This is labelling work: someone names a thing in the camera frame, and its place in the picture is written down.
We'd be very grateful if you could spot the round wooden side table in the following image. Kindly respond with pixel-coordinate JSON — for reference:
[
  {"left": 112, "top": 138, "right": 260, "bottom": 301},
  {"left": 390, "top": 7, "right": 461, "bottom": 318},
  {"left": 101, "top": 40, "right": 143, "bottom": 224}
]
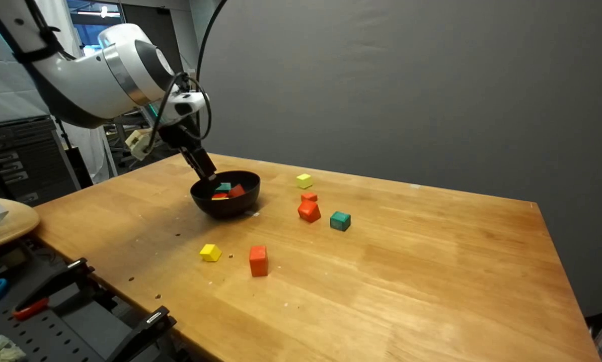
[{"left": 0, "top": 196, "right": 42, "bottom": 255}]

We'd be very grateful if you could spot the blue lit window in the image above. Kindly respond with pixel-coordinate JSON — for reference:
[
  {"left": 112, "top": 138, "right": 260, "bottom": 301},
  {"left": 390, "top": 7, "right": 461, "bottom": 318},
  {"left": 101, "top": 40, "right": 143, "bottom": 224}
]
[{"left": 67, "top": 0, "right": 125, "bottom": 29}]

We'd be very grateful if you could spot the tan wrist camera box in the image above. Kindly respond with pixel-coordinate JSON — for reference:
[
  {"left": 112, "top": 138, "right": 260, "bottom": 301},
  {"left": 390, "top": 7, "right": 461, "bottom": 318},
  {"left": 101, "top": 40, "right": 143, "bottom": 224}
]
[{"left": 125, "top": 126, "right": 158, "bottom": 162}]

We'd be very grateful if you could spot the white crumpled object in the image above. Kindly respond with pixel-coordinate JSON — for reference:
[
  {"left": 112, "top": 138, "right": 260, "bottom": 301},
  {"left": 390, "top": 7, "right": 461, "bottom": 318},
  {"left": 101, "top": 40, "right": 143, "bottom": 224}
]
[{"left": 0, "top": 331, "right": 31, "bottom": 362}]

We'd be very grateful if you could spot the grey fabric backdrop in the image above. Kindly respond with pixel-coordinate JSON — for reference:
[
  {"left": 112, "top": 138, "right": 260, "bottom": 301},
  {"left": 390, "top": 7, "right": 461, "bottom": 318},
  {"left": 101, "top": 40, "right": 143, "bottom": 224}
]
[{"left": 198, "top": 0, "right": 602, "bottom": 320}]

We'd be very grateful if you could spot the grey panel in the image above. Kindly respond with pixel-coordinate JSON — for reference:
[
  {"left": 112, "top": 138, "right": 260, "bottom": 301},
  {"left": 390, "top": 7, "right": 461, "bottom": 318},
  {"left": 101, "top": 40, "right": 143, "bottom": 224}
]
[{"left": 0, "top": 29, "right": 54, "bottom": 126}]

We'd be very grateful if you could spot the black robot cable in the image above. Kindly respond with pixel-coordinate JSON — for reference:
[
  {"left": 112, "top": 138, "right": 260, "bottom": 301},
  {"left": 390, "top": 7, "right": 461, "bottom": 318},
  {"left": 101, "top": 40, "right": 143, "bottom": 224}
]
[{"left": 146, "top": 68, "right": 216, "bottom": 147}]

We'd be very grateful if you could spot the orange wooden block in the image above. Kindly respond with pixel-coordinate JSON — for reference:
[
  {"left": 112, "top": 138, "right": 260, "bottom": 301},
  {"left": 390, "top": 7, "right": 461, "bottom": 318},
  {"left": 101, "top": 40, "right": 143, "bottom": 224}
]
[
  {"left": 297, "top": 191, "right": 325, "bottom": 225},
  {"left": 248, "top": 243, "right": 271, "bottom": 280}
]

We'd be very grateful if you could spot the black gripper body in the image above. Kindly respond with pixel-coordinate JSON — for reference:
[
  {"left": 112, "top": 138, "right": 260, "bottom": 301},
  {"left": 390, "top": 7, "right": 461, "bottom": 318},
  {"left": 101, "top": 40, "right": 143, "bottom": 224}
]
[{"left": 158, "top": 119, "right": 216, "bottom": 175}]

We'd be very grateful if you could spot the black drawer cabinet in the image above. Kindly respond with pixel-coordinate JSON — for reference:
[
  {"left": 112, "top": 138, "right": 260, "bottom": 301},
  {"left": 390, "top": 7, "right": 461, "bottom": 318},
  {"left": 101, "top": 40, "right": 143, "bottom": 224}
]
[{"left": 0, "top": 114, "right": 80, "bottom": 208}]

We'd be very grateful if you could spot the black pegboard table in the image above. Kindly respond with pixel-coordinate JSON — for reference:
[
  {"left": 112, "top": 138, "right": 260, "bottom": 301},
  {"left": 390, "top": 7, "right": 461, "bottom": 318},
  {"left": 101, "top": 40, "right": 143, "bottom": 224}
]
[{"left": 0, "top": 233, "right": 201, "bottom": 362}]

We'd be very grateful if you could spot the black bowl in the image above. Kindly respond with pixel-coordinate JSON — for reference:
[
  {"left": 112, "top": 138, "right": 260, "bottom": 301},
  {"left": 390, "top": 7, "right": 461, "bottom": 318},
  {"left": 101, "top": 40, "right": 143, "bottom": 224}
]
[{"left": 190, "top": 170, "right": 265, "bottom": 222}]

